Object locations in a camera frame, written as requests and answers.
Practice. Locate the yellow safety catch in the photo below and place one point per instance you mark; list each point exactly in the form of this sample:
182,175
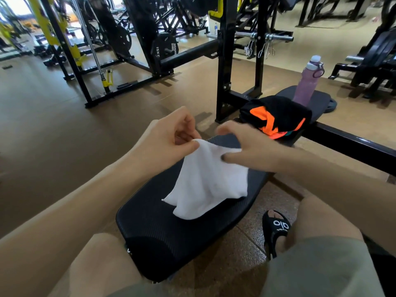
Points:
107,80

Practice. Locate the small clear plastic bottle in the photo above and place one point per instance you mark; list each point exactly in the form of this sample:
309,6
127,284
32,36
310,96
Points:
215,29

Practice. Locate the black weight plate white print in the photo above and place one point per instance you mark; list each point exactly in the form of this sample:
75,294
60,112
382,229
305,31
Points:
164,46

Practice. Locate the black ribbed bench pad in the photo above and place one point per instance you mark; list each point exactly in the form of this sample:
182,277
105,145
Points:
191,241

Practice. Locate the rack of black weight plates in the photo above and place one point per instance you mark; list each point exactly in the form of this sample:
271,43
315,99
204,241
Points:
377,61

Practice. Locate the pink water bottle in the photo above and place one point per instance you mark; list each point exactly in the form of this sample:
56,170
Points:
304,86

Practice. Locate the black right slipper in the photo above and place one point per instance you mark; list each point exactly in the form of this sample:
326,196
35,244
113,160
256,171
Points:
275,228

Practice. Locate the person's right hand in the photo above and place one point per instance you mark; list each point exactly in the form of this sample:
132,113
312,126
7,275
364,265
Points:
256,151

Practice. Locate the person's left forearm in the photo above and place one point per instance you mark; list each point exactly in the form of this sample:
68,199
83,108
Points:
62,225

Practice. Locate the white towel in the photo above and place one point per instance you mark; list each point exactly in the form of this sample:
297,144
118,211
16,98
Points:
207,182

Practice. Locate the black orange jacket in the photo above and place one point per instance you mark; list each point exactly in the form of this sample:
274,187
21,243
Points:
287,114

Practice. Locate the black steel bench frame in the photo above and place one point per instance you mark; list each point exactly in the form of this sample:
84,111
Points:
224,83

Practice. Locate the person's left leg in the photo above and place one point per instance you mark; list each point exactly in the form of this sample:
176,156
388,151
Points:
102,266

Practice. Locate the person's left hand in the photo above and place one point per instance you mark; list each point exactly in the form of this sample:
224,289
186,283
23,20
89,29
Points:
161,148

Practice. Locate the small black weight plate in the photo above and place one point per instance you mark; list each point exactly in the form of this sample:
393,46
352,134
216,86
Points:
330,105

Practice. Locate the yellow black gym machine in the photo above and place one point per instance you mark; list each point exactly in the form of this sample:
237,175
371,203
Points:
40,18

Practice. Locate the person's right forearm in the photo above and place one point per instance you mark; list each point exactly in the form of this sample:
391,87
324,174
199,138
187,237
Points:
346,194

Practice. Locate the black exercise machine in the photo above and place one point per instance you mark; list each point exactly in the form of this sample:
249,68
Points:
328,6

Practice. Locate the black power rack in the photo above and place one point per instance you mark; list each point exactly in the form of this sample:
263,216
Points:
185,55

